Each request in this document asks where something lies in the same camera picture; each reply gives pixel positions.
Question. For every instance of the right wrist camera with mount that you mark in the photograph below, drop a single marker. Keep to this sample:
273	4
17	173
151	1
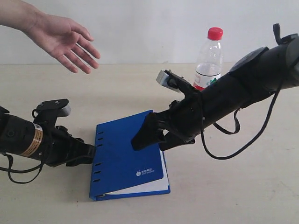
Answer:
169	80

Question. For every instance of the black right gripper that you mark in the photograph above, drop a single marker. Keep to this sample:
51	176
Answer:
174	127

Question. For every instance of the clear plastic water bottle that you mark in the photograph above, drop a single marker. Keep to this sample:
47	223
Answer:
209	62

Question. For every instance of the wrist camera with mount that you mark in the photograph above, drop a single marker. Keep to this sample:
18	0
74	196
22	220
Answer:
47	112
169	80

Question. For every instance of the blue ring binder notebook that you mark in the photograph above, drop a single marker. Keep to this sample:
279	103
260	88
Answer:
120	172

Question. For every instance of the person's open hand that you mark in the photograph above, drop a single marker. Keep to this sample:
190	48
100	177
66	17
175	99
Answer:
66	41

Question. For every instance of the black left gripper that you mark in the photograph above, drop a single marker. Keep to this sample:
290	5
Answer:
56	149

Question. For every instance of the person's bare forearm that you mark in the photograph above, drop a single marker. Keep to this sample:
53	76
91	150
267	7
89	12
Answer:
19	15

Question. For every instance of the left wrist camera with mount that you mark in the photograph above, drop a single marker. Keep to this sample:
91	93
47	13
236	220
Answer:
47	112

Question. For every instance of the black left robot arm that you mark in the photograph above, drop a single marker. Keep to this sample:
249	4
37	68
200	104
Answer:
42	139

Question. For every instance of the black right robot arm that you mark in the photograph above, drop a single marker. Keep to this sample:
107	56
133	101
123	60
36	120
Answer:
255	77

